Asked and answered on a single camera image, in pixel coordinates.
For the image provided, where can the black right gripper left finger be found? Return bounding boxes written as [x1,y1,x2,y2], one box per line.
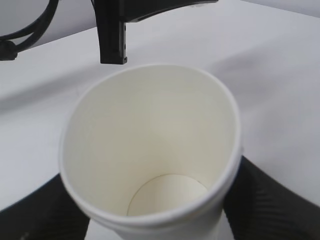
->
[0,174,90,240]

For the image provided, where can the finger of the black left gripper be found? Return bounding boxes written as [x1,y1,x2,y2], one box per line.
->
[92,0,212,65]

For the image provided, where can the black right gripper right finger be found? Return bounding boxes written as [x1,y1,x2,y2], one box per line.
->
[223,157,320,240]

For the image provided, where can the white paper cup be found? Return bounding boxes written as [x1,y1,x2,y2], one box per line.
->
[59,64,243,240]

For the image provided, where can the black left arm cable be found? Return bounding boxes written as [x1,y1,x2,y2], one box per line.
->
[0,0,60,62]

